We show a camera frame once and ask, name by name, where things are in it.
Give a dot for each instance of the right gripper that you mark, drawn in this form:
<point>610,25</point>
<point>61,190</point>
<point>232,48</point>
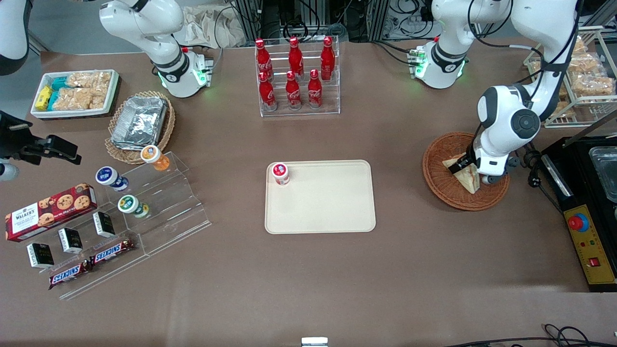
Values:
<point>14,140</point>

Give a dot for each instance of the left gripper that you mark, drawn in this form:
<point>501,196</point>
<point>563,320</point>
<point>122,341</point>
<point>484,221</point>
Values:
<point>466,159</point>

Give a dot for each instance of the triangular sandwich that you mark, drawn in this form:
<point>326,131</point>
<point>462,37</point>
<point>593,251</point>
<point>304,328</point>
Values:
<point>470,183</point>

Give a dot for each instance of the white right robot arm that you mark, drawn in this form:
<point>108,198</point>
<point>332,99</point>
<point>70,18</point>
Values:
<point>168,72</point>

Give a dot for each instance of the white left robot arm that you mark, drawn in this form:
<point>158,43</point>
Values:
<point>511,120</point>

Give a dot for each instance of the round brown wicker basket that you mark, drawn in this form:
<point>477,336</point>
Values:
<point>438,183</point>

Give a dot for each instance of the oval light wicker basket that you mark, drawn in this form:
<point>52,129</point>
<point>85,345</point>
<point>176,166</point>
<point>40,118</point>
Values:
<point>118,154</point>

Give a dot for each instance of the clear glass machine tray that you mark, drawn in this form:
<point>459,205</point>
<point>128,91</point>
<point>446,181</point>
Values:
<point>605,173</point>

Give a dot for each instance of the beige plastic tray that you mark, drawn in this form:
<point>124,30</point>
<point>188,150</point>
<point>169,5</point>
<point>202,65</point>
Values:
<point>323,207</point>

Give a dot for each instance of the white rectangular snack bin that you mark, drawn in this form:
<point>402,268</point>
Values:
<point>72,113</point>

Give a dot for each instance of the blue lid yogurt cup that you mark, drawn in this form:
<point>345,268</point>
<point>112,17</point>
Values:
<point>110,177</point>

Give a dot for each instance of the teal snack packet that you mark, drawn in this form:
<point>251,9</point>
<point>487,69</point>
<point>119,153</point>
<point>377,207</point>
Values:
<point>60,83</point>
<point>53,101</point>

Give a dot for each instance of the clear rice cracker pack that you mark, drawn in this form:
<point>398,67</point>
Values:
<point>74,99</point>
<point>89,80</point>

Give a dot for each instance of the yellow snack packet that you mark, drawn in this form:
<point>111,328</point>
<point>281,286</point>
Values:
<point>43,98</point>

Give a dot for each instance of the red Walkers cookie box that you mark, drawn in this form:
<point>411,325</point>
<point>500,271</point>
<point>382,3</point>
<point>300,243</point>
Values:
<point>48,212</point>

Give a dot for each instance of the small black box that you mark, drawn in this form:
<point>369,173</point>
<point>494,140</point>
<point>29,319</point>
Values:
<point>71,240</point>
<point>40,255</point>
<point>104,224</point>

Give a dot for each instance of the stack of foil trays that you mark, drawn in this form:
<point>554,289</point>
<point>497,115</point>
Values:
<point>140,123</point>

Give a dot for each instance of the green lid yogurt cup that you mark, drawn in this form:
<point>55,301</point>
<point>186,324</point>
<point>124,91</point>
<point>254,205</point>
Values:
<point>131,206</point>

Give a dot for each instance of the orange lid yogurt cup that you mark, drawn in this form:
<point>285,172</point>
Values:
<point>153,156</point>

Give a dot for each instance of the Snickers bar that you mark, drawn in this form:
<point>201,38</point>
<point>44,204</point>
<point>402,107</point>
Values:
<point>70,274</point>
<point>112,252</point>

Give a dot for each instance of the clear bagged pastry pack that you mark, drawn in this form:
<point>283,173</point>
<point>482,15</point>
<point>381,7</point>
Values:
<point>593,86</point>
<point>585,62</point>
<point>560,108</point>
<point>580,46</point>
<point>537,66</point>

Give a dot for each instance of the black machine housing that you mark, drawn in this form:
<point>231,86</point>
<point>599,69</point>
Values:
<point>578,193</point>

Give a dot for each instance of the clear acrylic stepped display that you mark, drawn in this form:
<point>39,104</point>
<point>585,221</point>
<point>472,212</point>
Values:
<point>168,212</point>

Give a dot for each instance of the red emergency stop button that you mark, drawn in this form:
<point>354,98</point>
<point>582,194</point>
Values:
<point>576,222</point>

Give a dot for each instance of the grey metal bar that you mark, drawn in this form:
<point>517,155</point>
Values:
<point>590,129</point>

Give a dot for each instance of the clear acrylic bottle rack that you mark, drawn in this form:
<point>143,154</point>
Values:
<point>328,99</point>

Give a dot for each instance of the yellow control panel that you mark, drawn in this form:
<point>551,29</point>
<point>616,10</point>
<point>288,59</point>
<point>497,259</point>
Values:
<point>590,250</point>

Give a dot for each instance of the red cola bottle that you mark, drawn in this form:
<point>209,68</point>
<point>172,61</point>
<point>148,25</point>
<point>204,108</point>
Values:
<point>328,60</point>
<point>293,94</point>
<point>263,60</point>
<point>315,91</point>
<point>267,94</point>
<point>295,58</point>

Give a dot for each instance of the red lid yogurt cup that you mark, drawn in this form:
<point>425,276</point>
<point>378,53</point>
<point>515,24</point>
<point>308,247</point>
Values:
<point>280,173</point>

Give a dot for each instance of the beige crumpled cloth bag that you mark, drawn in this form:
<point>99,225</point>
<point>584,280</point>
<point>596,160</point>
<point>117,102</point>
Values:
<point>207,26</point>

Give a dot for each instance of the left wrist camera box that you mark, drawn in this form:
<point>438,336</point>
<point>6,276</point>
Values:
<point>489,180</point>

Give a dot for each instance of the black aluminium frame rack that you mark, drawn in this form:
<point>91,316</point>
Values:
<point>270,19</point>

